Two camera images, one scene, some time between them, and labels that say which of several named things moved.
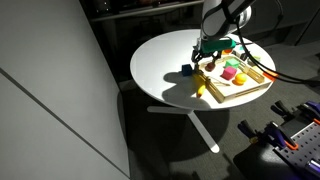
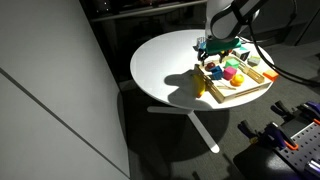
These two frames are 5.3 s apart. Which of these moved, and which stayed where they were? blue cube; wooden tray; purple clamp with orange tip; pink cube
Moved: blue cube
Stayed: wooden tray; purple clamp with orange tip; pink cube
